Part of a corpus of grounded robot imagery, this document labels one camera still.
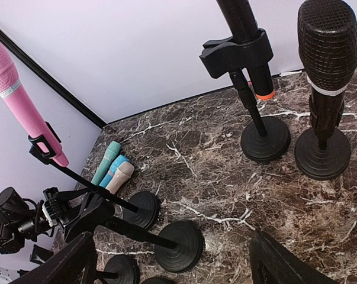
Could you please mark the black stand of beige microphone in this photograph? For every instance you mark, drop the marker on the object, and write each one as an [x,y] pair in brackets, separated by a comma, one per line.
[177,248]

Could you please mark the black stand of blue microphone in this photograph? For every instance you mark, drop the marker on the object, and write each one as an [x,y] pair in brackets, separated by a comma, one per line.
[120,269]

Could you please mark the beige microphone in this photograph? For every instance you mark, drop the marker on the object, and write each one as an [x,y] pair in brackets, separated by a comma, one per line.
[122,174]

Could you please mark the mint green microphone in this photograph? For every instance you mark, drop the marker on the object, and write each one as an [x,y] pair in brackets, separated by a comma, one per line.
[110,154]

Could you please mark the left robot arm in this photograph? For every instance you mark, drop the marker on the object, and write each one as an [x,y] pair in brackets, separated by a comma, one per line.
[19,222]

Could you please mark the black stand of small microphone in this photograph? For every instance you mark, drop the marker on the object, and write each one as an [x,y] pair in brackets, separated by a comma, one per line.
[321,164]

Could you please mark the tall black microphone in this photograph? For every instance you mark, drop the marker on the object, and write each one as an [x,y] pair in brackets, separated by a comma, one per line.
[246,33]

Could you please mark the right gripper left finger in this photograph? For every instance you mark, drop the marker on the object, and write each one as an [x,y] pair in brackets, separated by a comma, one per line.
[75,263]

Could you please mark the small black microphone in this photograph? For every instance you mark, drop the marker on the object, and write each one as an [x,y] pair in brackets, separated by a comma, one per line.
[327,37]

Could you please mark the black stand of pink microphone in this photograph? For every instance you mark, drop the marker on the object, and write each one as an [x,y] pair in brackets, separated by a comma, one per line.
[141,210]

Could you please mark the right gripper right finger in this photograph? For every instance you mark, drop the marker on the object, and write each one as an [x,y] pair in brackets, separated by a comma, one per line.
[271,262]

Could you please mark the black stand of green microphone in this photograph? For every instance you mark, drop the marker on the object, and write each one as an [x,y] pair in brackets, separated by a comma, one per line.
[158,280]

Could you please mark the pink microphone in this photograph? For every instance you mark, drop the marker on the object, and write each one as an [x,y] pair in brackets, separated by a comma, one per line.
[18,101]

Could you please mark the black left corner post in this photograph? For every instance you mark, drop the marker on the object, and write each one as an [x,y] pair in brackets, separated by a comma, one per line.
[49,80]

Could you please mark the blue microphone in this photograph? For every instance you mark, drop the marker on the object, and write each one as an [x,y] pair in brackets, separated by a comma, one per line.
[114,166]

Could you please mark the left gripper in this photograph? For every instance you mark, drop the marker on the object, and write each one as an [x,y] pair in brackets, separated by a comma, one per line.
[58,211]

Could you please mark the black stand of tall microphone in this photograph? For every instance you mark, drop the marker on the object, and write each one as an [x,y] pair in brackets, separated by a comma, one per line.
[265,138]

